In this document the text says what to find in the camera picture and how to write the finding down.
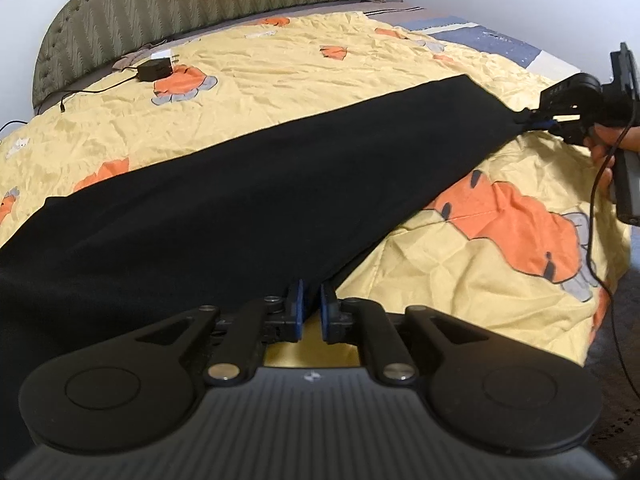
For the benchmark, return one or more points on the black power adapter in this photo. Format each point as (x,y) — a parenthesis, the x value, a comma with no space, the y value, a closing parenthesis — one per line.
(155,70)

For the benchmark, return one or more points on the person's right hand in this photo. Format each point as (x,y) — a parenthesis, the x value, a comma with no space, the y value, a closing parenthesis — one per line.
(602,142)

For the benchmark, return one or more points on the white charger plug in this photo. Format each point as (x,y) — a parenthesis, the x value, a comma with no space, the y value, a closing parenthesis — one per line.
(165,56)

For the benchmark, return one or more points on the brown cloth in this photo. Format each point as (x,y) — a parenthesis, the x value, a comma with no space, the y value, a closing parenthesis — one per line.
(131,59)

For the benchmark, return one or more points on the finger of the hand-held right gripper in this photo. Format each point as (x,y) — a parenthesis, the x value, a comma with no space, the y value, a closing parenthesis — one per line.
(542,124)
(552,110)

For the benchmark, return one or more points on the black pants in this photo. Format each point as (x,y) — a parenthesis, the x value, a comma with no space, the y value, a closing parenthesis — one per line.
(240,200)

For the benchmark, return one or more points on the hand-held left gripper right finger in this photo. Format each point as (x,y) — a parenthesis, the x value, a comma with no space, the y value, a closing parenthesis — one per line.
(325,312)

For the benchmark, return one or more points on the blue grey bedsheet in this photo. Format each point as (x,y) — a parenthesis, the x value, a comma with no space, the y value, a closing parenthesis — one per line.
(500,40)

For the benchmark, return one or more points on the green padded headboard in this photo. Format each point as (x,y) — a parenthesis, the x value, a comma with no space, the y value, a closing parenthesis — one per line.
(165,5)

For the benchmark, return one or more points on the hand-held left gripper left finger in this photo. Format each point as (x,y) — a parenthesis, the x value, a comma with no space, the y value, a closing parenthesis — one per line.
(296,312)

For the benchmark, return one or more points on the yellow carrot printed blanket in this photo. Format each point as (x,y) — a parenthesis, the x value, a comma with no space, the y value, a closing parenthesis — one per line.
(300,75)

